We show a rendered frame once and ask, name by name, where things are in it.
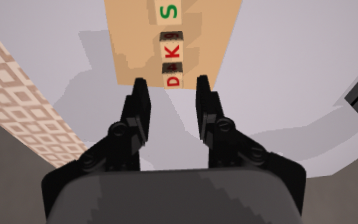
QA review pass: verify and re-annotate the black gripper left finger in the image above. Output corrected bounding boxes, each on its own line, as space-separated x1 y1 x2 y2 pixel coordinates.
41 77 151 222

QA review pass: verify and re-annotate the tan flat mat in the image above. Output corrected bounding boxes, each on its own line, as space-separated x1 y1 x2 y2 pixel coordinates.
104 0 242 91

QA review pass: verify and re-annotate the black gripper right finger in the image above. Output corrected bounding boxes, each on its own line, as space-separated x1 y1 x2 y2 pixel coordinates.
195 75 307 216

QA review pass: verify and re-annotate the wooden letter block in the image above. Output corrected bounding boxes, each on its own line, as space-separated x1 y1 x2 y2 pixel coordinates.
153 0 183 26
162 62 184 89
159 31 184 62

